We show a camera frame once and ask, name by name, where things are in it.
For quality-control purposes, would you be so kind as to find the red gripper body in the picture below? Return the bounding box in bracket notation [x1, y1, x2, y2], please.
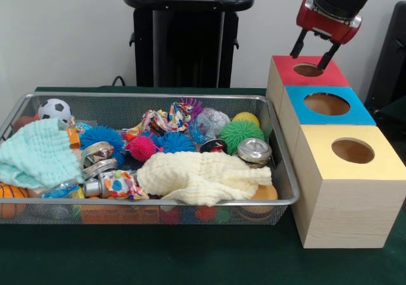
[296, 0, 363, 46]

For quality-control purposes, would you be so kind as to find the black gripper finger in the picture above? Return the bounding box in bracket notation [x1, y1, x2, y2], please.
[317, 42, 342, 70]
[289, 27, 308, 59]

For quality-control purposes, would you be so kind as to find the colourful knotted cloth toy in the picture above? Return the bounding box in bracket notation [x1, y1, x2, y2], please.
[122, 102, 193, 142]

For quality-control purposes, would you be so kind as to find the multicolour spiky caterpillar toy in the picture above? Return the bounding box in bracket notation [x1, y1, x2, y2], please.
[124, 131, 195, 162]

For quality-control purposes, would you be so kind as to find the shallow mesh bin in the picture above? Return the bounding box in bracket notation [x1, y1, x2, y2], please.
[0, 91, 301, 226]

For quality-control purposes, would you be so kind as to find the wooden box with three holes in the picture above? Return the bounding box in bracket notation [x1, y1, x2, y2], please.
[265, 55, 406, 249]

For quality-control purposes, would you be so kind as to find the black stand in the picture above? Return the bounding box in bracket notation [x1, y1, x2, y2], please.
[364, 1, 406, 108]

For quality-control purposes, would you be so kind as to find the dark green tablecloth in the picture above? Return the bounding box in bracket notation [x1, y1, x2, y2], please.
[379, 96, 406, 124]
[0, 86, 406, 285]

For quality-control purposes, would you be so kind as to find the yellow ball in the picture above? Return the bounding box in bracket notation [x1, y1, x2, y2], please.
[232, 112, 260, 127]

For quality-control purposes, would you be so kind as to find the green spiky ball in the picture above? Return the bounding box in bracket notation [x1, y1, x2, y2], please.
[218, 121, 266, 156]

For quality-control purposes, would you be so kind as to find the crushed silver can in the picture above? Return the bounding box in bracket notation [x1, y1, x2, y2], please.
[237, 138, 273, 170]

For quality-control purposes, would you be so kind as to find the cream yellow cloth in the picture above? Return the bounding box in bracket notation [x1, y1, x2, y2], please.
[136, 151, 273, 207]

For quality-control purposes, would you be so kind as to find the blue spiky toy with eyes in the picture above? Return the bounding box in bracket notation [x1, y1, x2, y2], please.
[79, 125, 126, 167]

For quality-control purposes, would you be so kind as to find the small soccer ball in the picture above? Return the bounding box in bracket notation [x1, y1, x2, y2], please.
[37, 98, 72, 124]

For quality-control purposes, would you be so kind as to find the mint green cloth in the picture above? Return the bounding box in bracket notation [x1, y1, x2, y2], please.
[0, 117, 85, 190]

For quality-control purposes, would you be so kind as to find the small orange basketball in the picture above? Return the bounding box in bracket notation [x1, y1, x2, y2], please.
[0, 183, 29, 199]

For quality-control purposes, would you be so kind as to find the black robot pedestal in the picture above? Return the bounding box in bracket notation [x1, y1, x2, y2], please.
[122, 0, 255, 88]

